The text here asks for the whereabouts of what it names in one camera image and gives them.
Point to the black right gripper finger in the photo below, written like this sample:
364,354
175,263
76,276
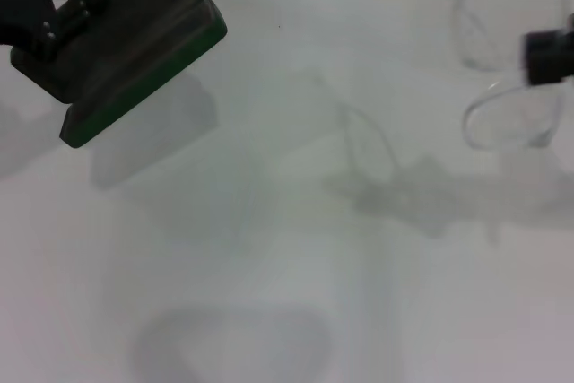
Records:
549,58

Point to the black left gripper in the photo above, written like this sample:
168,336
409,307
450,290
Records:
24,2

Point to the clear white glasses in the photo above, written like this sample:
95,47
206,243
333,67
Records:
511,118

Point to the green glasses case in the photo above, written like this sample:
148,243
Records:
148,33

